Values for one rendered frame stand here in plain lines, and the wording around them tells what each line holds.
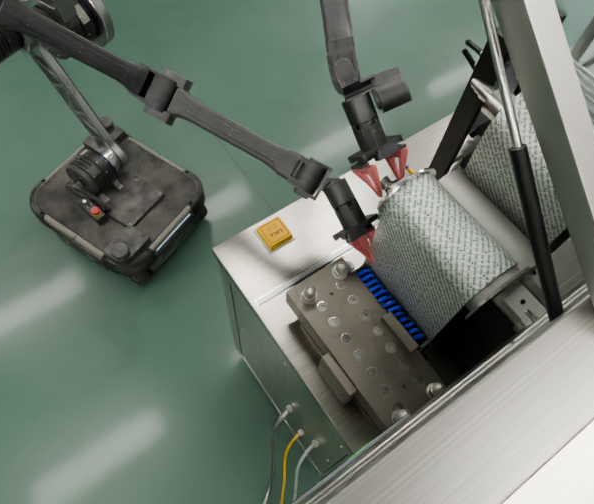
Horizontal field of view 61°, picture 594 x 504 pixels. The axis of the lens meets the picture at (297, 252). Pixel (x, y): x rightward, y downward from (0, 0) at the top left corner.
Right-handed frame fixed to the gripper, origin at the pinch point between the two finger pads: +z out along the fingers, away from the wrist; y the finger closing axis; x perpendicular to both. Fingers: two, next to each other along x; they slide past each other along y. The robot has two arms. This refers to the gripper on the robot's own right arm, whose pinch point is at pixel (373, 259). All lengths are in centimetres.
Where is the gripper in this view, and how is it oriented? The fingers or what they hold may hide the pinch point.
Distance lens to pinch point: 116.8
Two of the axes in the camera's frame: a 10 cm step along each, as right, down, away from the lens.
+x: 3.3, -0.3, -9.4
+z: 4.7, 8.7, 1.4
